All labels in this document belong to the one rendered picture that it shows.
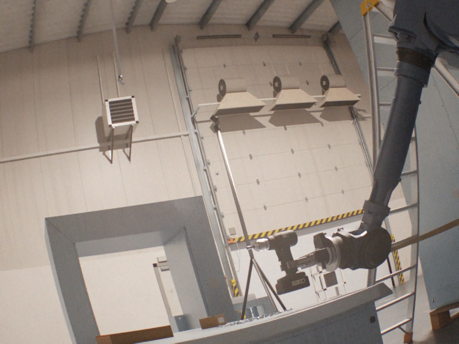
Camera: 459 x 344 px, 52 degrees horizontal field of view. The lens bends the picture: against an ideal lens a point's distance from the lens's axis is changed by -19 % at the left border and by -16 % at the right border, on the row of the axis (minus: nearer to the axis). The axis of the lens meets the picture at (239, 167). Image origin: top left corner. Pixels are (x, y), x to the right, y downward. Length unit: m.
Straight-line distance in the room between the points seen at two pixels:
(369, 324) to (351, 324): 0.09
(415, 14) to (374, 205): 0.82
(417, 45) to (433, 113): 1.91
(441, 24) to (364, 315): 1.14
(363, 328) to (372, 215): 0.50
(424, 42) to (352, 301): 1.03
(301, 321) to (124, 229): 2.10
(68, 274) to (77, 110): 9.31
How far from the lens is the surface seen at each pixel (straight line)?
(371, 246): 2.07
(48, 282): 11.32
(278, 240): 1.96
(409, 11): 2.17
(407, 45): 2.15
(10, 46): 13.28
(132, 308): 11.46
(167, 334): 2.34
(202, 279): 3.67
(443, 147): 3.94
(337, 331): 1.84
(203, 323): 2.76
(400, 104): 2.13
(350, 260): 2.08
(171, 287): 11.71
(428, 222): 4.18
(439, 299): 4.26
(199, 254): 3.69
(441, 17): 2.02
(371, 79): 3.40
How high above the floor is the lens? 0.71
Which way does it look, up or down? 15 degrees up
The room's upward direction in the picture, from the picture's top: 15 degrees counter-clockwise
